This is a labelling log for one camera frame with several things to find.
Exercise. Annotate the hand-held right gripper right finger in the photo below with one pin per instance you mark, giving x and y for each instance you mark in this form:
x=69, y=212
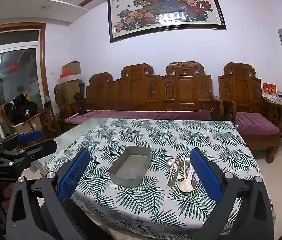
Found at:
x=206, y=175

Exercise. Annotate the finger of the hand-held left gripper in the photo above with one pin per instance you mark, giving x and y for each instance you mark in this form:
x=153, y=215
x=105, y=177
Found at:
x=43, y=148
x=30, y=136

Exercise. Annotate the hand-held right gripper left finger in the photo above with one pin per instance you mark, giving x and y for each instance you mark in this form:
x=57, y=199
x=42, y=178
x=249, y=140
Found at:
x=73, y=175

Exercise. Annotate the metal spoon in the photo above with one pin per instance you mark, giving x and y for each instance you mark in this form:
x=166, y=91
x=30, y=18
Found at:
x=188, y=160
x=169, y=163

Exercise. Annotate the white ceramic spoon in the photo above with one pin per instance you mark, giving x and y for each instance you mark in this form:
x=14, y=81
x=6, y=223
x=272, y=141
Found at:
x=185, y=188

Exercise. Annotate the metal fork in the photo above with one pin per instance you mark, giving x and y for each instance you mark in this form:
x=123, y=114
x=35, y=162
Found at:
x=181, y=160

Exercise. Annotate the rectangular metal tray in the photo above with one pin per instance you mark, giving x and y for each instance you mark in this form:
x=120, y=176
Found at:
x=128, y=172

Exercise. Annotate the open cardboard box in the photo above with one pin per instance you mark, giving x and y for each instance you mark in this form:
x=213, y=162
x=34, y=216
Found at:
x=25, y=128

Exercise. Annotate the wooden round back chair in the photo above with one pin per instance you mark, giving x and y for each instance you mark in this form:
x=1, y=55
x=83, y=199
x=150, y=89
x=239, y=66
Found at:
x=48, y=120

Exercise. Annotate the pile of black clothes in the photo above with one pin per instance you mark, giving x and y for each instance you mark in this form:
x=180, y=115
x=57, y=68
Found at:
x=22, y=110

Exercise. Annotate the large stacked cardboard boxes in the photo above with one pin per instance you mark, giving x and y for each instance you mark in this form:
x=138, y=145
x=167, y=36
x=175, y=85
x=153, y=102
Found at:
x=68, y=91

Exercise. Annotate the red paper window decoration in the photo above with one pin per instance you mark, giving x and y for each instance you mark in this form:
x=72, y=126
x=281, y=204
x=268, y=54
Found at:
x=13, y=66

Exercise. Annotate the small black fan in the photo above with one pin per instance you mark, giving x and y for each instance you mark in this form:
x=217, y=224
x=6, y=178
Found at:
x=77, y=96

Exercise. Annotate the leaf print tablecloth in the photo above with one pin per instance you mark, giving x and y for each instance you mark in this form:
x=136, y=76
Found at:
x=156, y=135

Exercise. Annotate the purple armchair cushion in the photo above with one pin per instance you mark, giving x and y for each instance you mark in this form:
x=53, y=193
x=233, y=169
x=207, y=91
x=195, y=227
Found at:
x=253, y=123

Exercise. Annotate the orange red cloth item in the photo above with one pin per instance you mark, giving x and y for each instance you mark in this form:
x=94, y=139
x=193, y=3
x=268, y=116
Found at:
x=65, y=75

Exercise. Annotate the wood framed glass door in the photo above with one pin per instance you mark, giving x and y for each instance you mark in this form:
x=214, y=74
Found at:
x=18, y=55

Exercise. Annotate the small brown cardboard box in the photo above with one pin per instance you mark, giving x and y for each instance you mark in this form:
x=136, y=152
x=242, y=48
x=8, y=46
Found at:
x=71, y=68

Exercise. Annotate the purple sofa cushion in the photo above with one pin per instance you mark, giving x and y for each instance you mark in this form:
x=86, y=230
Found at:
x=143, y=115

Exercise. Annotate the carved wooden sofa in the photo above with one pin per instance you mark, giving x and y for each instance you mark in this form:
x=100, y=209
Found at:
x=186, y=90

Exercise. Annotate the carved wooden armchair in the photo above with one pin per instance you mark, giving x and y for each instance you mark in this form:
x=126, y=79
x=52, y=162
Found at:
x=241, y=87

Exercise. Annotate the red desk calendar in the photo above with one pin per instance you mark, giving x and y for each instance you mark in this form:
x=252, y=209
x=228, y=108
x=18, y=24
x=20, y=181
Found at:
x=269, y=90

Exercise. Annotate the framed peacock flower painting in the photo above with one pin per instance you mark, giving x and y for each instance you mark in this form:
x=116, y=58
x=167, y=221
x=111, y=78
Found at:
x=166, y=5

